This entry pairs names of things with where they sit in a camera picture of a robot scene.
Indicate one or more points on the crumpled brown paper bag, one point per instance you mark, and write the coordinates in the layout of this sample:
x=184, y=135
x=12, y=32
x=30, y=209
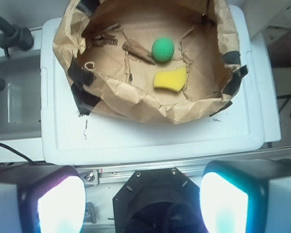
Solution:
x=111, y=81

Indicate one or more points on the brown wood stick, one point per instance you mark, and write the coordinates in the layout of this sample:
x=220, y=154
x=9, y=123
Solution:
x=137, y=50

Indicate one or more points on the yellow sponge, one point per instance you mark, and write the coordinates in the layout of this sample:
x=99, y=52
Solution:
x=173, y=80

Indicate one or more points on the aluminium extrusion rail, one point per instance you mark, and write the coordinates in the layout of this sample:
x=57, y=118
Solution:
x=99, y=174

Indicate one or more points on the white plastic bin lid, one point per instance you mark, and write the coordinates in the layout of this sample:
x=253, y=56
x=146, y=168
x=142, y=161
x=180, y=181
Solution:
x=71, y=139

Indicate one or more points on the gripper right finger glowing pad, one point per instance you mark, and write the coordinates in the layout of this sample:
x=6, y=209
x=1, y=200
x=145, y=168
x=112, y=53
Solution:
x=246, y=196

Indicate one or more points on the clear plastic container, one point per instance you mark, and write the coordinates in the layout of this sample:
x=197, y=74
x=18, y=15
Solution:
x=20, y=99

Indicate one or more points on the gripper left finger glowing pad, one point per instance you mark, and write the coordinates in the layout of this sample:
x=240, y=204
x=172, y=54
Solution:
x=41, y=199

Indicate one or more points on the green dimpled ball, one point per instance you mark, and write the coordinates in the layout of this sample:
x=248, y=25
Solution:
x=162, y=49

